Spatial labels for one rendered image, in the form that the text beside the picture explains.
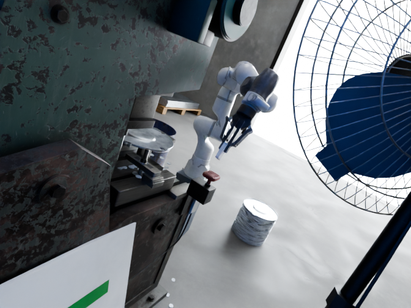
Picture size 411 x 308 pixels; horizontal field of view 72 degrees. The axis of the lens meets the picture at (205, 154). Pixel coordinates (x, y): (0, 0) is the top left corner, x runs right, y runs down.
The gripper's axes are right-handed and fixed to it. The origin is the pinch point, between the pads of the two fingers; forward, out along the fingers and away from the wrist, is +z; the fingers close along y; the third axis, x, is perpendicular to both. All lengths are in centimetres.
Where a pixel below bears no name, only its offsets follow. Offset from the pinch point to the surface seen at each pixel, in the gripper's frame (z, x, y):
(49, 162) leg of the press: 28, 59, 6
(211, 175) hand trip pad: 10.4, -3.0, -0.6
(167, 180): 21.3, 5.0, 10.6
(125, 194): 31.1, 23.7, 10.3
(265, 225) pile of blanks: 16, -120, -12
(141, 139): 13.2, 9.6, 28.4
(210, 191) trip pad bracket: 15.8, -6.2, -2.8
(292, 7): -332, -323, 172
